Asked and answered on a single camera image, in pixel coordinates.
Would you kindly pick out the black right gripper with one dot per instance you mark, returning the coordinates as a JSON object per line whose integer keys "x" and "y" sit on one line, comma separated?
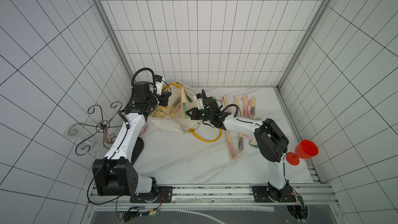
{"x": 197, "y": 112}

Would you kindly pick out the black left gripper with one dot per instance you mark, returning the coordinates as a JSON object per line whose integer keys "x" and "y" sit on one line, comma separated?
{"x": 165, "y": 96}

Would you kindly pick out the plain bamboo folding fan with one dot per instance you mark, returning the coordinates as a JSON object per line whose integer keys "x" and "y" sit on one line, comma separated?
{"x": 237, "y": 102}

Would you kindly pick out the cream tote bag yellow handles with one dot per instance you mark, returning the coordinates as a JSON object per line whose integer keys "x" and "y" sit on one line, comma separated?
{"x": 173, "y": 116}

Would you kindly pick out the grey pink folding fan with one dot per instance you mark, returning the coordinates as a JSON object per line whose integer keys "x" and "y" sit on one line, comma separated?
{"x": 253, "y": 107}

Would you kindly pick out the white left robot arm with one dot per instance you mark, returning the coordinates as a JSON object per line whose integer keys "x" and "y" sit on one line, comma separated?
{"x": 114, "y": 175}

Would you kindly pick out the patterned red blue plate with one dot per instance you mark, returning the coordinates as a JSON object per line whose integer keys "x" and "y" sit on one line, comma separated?
{"x": 144, "y": 129}

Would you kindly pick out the grey pink fan in bag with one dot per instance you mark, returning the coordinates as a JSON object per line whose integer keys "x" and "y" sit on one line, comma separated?
{"x": 240, "y": 146}

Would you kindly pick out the red plastic goblet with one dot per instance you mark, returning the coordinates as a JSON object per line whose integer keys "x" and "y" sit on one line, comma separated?
{"x": 305, "y": 150}

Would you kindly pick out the black wire ornament stand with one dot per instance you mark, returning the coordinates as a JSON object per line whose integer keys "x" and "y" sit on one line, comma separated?
{"x": 88, "y": 135}

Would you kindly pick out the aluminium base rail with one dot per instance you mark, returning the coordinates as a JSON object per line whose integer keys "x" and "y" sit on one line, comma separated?
{"x": 237, "y": 197}

